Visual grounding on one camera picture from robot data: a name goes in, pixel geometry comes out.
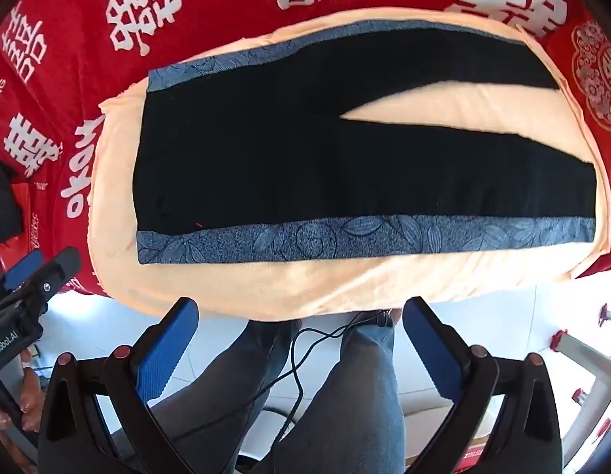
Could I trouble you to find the red printed blanket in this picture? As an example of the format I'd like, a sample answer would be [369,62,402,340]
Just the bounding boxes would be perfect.
[0,0,611,297]

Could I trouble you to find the black cable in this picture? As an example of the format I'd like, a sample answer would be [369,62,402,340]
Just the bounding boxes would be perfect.
[177,308,395,442]

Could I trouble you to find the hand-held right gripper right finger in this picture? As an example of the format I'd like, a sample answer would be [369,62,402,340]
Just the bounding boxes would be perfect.
[402,296,563,474]

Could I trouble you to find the dark cloth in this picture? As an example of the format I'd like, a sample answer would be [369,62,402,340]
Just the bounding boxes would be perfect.
[0,155,22,248]

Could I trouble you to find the person's left hand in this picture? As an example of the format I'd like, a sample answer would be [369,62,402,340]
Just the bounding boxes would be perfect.
[0,346,44,433]

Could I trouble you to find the white metal rack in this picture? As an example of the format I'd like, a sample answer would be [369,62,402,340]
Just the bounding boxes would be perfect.
[550,303,611,455]

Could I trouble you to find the person's leg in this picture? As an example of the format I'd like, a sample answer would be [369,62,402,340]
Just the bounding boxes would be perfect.
[273,313,407,474]
[150,318,304,474]

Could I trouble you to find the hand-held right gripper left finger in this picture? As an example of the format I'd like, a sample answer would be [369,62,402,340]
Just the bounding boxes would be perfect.
[37,297,200,474]

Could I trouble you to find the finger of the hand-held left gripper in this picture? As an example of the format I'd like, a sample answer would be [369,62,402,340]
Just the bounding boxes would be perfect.
[16,247,83,303]
[0,249,44,293]

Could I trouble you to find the person's left leg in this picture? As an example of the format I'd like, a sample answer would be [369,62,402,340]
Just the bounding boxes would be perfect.
[150,318,304,474]

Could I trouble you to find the black pants with blue stripes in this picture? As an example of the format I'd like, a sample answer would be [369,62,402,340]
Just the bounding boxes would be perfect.
[132,24,598,265]

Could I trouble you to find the person's right leg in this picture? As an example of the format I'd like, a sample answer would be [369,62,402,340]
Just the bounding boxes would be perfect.
[273,313,407,474]

